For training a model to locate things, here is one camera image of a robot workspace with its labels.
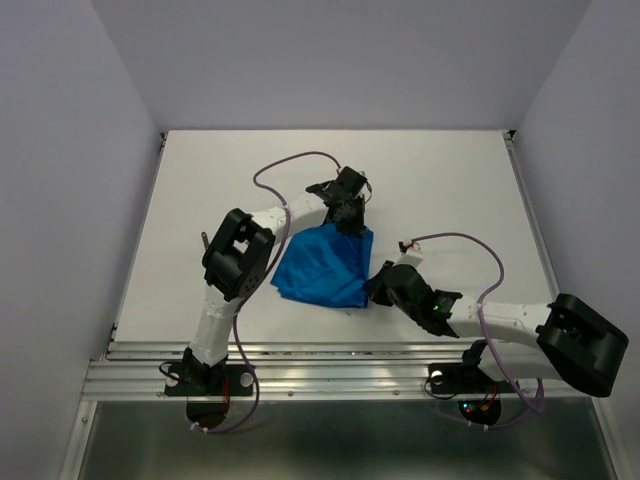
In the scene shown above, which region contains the blue satin napkin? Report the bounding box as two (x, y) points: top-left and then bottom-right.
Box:
(271, 224), (374, 309)

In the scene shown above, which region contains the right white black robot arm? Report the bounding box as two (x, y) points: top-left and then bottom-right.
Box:
(364, 262), (629, 398)

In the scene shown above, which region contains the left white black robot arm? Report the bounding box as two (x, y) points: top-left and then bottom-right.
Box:
(163, 167), (373, 396)

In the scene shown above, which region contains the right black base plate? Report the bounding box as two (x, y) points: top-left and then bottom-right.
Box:
(428, 363), (515, 395)

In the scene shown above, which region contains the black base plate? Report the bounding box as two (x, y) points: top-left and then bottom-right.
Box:
(428, 363), (515, 395)
(158, 362), (254, 397)

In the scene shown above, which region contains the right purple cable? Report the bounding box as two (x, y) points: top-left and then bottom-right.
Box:
(407, 231), (546, 432)

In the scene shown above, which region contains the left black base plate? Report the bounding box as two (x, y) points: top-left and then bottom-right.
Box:
(158, 362), (254, 397)

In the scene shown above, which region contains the aluminium frame rail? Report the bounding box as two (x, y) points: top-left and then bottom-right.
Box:
(61, 130), (620, 479)

